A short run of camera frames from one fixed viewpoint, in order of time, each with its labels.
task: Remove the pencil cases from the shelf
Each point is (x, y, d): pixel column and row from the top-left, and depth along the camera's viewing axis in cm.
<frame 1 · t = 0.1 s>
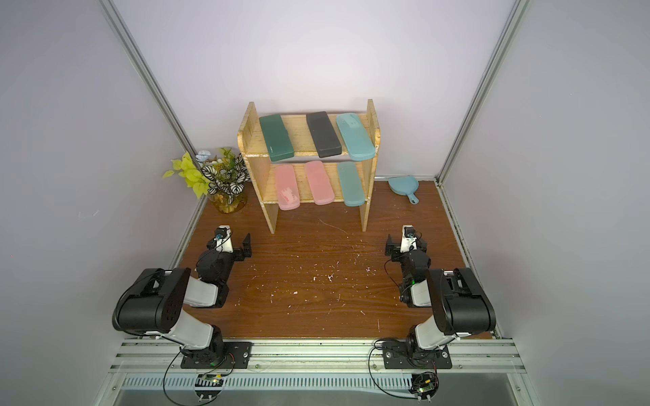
left hand: (237, 232, 90), fingers open
right hand: (405, 231, 89), fingers open
pink pencil case left: (287, 189, 89), point 23 cm above the table
pink pencil case middle: (319, 183, 92), point 22 cm above the table
teal pencil case lower shelf: (353, 194, 87), point 23 cm above the table
potted plant in glass vase: (223, 178, 92), point 24 cm above the table
teal dustpan: (404, 185, 120), on the table

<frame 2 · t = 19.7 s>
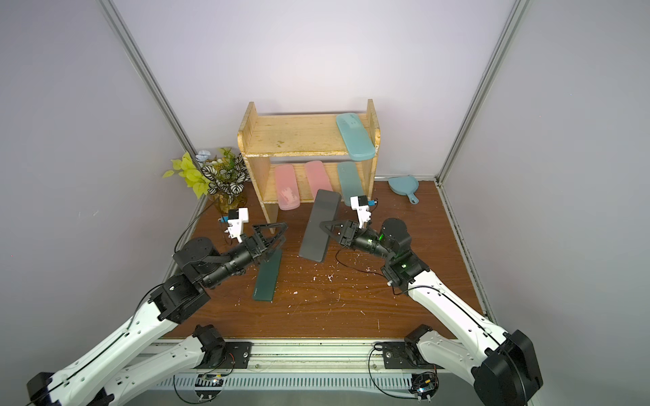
left hand: (284, 235, 58), fingers open
right hand: (322, 226, 63), fingers open
dark green pencil case: (267, 277, 88), point 3 cm above the table
black pencil case: (316, 241, 65), point 31 cm above the table
the other named things where they were.

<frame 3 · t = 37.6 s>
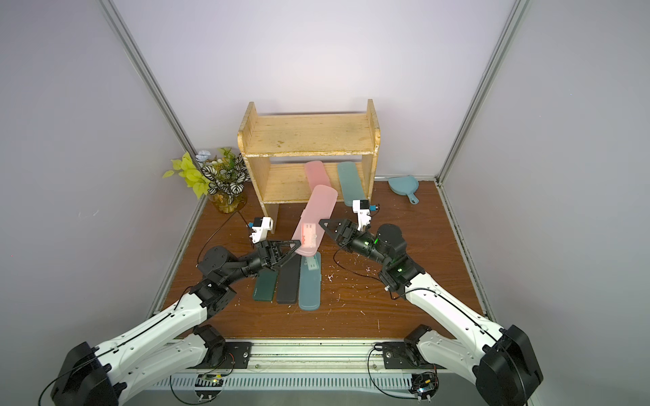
left hand: (298, 251, 61), fingers closed
right hand: (321, 223, 65), fingers open
pink pencil case left: (318, 208, 70), point 34 cm above the table
black pencil case: (288, 281, 88), point 2 cm above the table
light teal large pencil case: (310, 282, 91), on the table
the other named things where they were.

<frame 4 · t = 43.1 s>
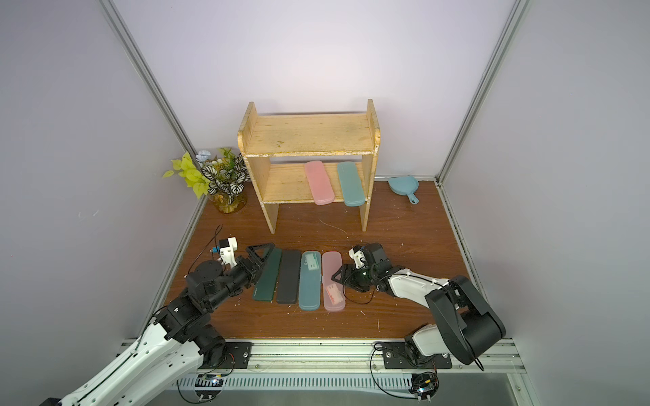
left hand: (274, 253, 69), fingers open
right hand: (336, 276, 85), fingers open
pink pencil case left: (333, 295, 85), point 2 cm above the table
the other named things where they were.

